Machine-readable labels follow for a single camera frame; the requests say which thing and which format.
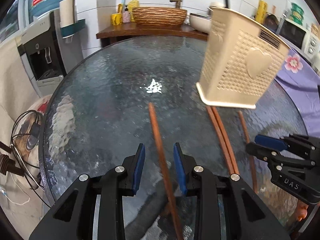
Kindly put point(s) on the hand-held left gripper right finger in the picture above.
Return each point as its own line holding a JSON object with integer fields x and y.
{"x": 180, "y": 170}

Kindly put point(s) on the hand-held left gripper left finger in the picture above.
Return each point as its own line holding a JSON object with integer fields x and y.
{"x": 139, "y": 170}

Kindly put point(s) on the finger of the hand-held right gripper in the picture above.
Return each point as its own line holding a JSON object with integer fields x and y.
{"x": 271, "y": 142}
{"x": 260, "y": 151}

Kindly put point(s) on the brown wooden chopstick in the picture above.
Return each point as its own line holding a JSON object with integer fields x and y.
{"x": 246, "y": 132}
{"x": 160, "y": 150}
{"x": 226, "y": 140}

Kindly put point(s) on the pair of brown chopsticks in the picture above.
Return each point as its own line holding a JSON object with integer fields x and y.
{"x": 220, "y": 140}

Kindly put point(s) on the beige plastic utensil holder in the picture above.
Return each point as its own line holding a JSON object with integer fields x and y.
{"x": 237, "y": 62}

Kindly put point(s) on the person's right hand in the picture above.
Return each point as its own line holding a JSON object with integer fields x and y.
{"x": 302, "y": 211}

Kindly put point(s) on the purple floral cloth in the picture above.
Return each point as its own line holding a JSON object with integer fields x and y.
{"x": 300, "y": 80}

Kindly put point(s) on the white microwave oven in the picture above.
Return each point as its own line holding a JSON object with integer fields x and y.
{"x": 297, "y": 36}

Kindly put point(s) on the dog print cushion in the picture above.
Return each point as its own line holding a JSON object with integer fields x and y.
{"x": 25, "y": 143}

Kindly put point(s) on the stack of green noodle bowls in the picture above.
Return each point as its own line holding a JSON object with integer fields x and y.
{"x": 297, "y": 13}

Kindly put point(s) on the dark wooden carved object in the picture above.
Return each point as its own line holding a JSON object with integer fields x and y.
{"x": 7, "y": 163}

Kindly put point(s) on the dark wooden counter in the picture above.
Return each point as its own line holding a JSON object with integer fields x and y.
{"x": 150, "y": 31}

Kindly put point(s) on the white ceramic bowl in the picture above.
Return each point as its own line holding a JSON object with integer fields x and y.
{"x": 200, "y": 22}

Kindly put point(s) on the water dispenser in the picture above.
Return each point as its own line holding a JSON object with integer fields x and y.
{"x": 40, "y": 55}

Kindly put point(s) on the yellow cup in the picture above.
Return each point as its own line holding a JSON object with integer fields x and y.
{"x": 116, "y": 19}

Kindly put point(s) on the floral pump bottle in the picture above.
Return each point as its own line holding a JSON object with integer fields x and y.
{"x": 126, "y": 16}

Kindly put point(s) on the woven pattern wash basin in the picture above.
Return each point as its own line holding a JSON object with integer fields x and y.
{"x": 160, "y": 16}

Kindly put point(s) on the yellow soap pump bottle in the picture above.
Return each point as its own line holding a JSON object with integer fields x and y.
{"x": 133, "y": 3}

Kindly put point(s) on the bronze faucet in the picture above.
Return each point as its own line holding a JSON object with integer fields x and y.
{"x": 178, "y": 1}

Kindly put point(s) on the paper cup dispenser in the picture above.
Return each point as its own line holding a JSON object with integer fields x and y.
{"x": 68, "y": 12}

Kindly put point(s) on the sliding window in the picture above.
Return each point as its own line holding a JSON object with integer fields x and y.
{"x": 10, "y": 22}

